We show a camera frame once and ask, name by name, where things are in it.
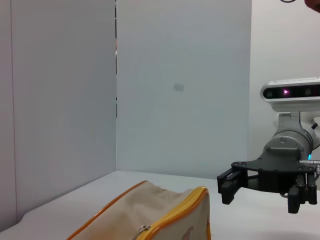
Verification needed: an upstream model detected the beige food bag orange trim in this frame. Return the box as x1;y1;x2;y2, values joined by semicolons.
65;180;211;240

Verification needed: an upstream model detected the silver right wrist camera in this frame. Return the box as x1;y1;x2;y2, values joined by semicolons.
259;77;320;114

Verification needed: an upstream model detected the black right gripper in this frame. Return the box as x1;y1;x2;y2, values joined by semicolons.
216;147;320;214

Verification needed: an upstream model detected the red-brown blurred object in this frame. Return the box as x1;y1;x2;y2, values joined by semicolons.
304;0;320;13

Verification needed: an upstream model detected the silver right gripper cable connector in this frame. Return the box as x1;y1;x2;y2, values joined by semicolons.
299;159;320;168

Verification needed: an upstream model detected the silver zipper pull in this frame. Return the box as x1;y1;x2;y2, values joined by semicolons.
138;224;152;235

